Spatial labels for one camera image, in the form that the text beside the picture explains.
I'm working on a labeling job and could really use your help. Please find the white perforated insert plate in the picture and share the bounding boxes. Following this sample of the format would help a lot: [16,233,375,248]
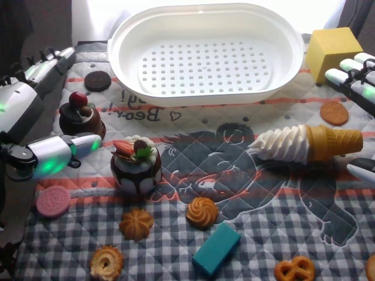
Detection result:
[137,40,274,96]

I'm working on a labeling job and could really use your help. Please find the pretzel butter cookie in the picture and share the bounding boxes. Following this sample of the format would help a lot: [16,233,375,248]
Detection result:
[274,256,316,281]

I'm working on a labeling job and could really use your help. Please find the brown chocolate sandwich cookie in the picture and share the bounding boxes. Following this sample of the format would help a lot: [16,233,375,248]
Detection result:
[84,71,111,92]

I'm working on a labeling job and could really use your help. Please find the ring butter cookie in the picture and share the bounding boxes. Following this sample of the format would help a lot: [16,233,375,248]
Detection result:
[89,245,125,280]

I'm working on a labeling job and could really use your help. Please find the chocolate cake with cherry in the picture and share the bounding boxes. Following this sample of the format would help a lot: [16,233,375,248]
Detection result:
[59,91,107,141]

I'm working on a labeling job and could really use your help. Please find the teal rectangular block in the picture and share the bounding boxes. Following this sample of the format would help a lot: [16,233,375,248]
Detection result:
[192,222,241,277]

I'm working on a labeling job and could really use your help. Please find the tan cookie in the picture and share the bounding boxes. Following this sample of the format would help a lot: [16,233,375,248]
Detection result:
[365,254,375,281]

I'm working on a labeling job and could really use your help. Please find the swirl butter cookie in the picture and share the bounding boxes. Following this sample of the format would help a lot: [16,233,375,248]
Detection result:
[185,197,219,229]

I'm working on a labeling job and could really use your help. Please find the grey quilt with bear print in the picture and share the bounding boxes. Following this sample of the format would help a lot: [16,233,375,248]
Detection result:
[14,40,375,281]

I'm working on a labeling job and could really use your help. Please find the white perforated tray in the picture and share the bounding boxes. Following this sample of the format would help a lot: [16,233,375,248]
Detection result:
[107,2,305,108]

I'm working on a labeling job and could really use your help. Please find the round tan biscuit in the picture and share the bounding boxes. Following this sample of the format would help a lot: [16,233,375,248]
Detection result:
[319,101,349,126]

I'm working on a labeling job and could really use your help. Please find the toy soft-serve ice cream cone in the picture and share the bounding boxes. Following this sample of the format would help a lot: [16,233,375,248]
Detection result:
[247,124,364,166]

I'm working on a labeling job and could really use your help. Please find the pink sandwich cookie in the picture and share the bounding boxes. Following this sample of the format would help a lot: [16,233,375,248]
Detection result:
[36,186,71,218]

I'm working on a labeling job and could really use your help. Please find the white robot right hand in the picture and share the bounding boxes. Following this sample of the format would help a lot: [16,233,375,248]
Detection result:
[324,52,375,187]

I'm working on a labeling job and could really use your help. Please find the flower-shaped butter cookie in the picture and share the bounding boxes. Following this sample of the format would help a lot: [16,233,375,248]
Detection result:
[118,208,155,241]

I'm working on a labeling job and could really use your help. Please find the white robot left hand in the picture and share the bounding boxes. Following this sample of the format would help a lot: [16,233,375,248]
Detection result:
[0,46,103,181]

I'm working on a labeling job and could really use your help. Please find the strawberry cake with chocolate drip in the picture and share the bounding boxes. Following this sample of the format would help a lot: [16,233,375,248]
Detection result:
[110,135,162,196]

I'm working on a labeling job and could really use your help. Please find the yellow foam block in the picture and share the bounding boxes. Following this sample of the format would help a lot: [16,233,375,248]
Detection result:
[305,26,363,86]

